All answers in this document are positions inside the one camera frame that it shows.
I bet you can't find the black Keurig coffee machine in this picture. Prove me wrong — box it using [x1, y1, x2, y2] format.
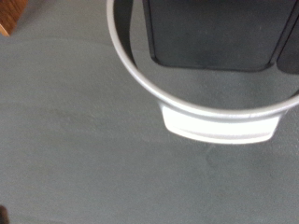
[106, 0, 299, 146]

